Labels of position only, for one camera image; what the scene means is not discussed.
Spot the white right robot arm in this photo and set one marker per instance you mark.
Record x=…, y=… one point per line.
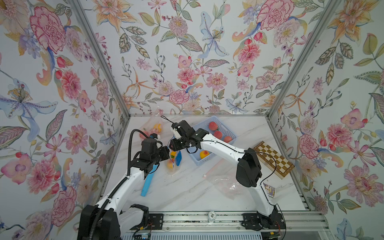
x=246, y=161

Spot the clear blue-zipper zip bag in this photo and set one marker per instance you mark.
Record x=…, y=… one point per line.
x=176, y=158

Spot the red peach with green stem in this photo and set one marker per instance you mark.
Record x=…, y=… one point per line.
x=218, y=135

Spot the aluminium left corner post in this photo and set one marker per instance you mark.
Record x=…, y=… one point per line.
x=92, y=39

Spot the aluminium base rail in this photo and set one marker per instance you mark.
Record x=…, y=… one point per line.
x=294, y=225

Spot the clear pink bag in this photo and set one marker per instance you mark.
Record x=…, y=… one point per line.
x=222, y=176

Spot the yellow red peach front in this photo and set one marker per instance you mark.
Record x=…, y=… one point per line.
x=204, y=154

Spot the wooden chessboard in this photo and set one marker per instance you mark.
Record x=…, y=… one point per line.
x=272, y=159

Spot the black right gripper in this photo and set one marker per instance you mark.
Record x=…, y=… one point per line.
x=175, y=146

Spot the pink peach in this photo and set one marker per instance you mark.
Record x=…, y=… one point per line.
x=213, y=126

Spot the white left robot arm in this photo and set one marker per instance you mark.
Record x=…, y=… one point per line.
x=106, y=220

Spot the blue toy microphone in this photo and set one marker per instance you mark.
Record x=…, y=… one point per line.
x=147, y=184

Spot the light blue perforated basket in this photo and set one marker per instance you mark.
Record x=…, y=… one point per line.
x=226, y=133

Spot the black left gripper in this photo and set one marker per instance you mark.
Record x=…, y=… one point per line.
x=166, y=154

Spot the aluminium right corner post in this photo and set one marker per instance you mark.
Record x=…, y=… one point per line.
x=309, y=46

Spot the clear pink-zipper zip bag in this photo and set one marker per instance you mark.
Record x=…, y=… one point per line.
x=155, y=118

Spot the aluminium corner post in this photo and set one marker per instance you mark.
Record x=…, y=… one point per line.
x=92, y=39
x=309, y=46

